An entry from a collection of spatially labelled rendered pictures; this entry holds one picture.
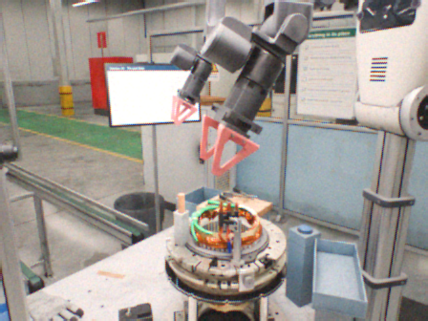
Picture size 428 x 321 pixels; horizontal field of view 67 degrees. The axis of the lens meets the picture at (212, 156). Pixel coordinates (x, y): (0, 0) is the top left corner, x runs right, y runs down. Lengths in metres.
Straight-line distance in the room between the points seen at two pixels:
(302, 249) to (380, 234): 0.23
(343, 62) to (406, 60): 2.09
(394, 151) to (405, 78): 0.21
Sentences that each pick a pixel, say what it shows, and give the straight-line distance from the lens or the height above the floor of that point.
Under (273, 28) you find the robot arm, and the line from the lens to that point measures 0.54.
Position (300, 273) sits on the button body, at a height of 0.90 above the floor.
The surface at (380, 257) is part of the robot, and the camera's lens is 1.12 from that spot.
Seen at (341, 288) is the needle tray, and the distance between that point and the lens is 0.89.
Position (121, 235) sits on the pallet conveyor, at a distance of 1.76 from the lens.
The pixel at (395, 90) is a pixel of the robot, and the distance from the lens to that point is 0.94.
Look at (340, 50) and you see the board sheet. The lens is 3.02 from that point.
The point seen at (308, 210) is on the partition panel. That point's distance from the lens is 3.38.
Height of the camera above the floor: 1.53
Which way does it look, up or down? 15 degrees down
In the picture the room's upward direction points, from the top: straight up
